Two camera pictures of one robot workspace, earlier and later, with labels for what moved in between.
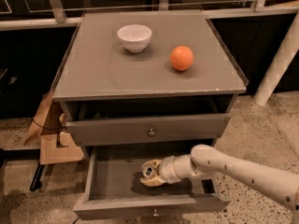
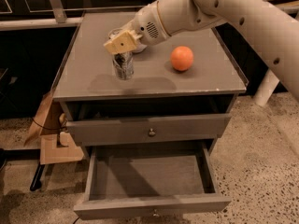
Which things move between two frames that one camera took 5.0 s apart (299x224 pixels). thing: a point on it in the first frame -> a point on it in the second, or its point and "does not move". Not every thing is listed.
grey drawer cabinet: (148, 79) does not move
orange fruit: (181, 58) does not move
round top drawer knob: (151, 133) does not move
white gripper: (166, 171) -> (148, 26)
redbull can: (148, 172) -> (123, 65)
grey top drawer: (121, 130) does not move
